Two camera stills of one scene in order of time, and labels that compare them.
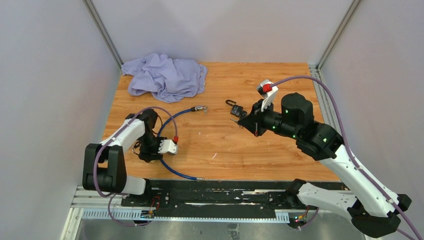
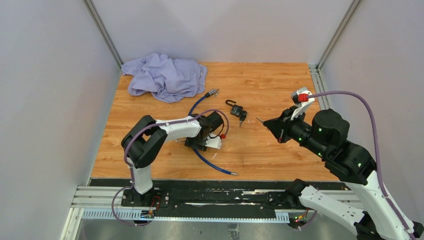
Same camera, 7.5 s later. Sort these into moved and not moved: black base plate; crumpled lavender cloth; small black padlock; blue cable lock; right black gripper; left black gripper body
Moved: right black gripper; blue cable lock; left black gripper body
Not moved: black base plate; small black padlock; crumpled lavender cloth
